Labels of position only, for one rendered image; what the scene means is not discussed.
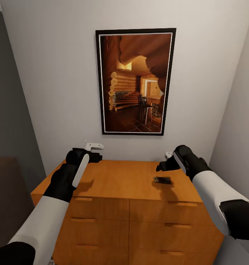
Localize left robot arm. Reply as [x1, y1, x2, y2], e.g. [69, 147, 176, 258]
[0, 142, 104, 265]

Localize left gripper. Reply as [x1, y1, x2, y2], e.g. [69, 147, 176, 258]
[88, 151, 102, 163]

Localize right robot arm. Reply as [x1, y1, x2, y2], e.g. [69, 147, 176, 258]
[156, 145, 249, 254]

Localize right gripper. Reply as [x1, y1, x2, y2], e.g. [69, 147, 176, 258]
[156, 158, 181, 172]

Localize mousetrap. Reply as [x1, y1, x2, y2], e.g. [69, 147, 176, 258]
[154, 176, 171, 184]

